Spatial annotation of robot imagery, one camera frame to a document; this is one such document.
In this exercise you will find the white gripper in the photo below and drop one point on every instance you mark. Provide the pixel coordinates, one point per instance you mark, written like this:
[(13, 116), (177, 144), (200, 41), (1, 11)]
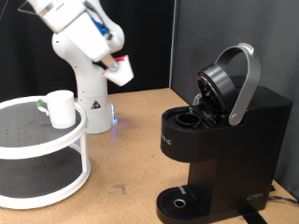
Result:
[(84, 34)]

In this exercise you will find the white coffee pod red lid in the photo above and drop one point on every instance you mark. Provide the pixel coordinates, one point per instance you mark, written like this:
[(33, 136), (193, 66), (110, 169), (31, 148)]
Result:
[(121, 73)]

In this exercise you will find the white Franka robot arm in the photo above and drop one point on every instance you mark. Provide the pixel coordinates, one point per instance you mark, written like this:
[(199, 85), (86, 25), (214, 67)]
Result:
[(90, 84)]

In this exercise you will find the black Keurig machine body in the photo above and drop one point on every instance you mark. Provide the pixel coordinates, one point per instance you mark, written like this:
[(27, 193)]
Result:
[(236, 155)]

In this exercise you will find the black curtain backdrop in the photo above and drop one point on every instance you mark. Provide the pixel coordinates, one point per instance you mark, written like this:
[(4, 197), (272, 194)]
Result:
[(143, 46)]

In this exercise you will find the white two-tier turntable shelf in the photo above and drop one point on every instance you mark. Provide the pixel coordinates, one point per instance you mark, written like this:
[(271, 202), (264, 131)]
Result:
[(31, 133)]

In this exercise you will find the grey fabric partition panel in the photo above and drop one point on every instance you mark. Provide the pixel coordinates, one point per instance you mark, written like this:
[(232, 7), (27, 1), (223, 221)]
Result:
[(202, 25)]

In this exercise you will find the small grey tape strip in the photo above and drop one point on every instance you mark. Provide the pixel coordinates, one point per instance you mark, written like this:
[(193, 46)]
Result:
[(182, 190)]

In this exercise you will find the black slotted drip tray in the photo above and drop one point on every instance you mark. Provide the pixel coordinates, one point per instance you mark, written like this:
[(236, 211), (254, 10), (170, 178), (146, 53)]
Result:
[(177, 203)]

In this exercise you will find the black tape strip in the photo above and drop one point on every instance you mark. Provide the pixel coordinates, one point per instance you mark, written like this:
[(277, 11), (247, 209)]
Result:
[(252, 216)]

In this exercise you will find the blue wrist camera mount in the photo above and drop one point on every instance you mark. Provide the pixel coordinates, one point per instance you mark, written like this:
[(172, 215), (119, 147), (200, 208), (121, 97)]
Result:
[(101, 28)]

